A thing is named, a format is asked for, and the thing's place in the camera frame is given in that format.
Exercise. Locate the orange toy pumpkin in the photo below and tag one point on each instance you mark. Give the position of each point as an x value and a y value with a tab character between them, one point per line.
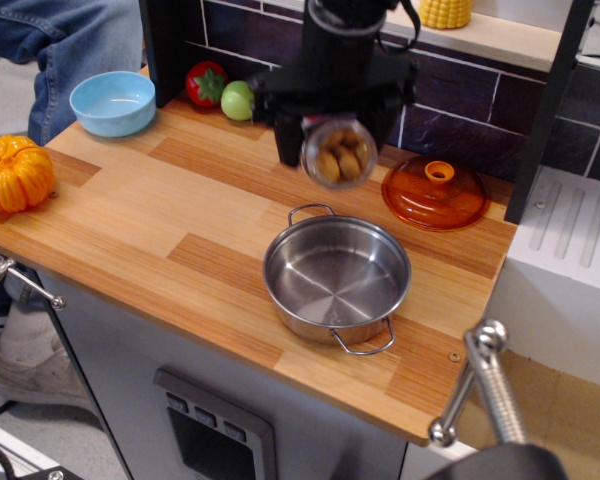
27	175

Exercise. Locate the yellow toy corn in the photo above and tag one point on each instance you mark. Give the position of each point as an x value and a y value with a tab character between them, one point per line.
445	14

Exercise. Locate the white toy sink drainer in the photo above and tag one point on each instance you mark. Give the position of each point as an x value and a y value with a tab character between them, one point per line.
560	228

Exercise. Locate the black back panel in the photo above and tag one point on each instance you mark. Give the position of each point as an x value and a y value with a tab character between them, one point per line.
167	26

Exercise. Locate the clear jar of almonds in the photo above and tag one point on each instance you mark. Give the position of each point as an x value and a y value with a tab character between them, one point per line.
338	152

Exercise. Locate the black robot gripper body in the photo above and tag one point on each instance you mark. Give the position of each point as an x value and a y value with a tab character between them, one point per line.
296	90

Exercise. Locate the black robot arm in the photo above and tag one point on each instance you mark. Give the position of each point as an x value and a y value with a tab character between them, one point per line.
343	67

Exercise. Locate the white sneaker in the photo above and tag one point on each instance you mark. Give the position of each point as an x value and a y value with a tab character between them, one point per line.
52	381

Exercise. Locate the light blue bowl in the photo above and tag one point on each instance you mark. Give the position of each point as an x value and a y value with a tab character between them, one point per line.
114	104

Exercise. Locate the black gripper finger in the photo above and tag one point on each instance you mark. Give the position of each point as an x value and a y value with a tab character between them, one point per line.
289	135
379	119

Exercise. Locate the grey oven control panel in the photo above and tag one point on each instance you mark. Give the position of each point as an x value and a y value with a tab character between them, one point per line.
215	439

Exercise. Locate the orange transparent pot lid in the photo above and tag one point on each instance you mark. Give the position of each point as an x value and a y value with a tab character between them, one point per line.
436	195

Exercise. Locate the wooden upper shelf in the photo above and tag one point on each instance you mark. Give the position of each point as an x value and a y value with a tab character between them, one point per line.
520	33

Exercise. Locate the green toy apple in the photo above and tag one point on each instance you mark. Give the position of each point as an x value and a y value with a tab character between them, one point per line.
236	101

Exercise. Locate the black vertical post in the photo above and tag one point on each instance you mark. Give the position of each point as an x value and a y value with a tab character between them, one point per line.
557	82

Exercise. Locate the right metal rail handle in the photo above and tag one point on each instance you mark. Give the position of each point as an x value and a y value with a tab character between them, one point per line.
483	370

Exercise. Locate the person leg in jeans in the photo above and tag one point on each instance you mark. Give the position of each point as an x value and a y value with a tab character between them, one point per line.
71	41

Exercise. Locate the stainless steel pot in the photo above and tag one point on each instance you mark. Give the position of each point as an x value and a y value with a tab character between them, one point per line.
337	280

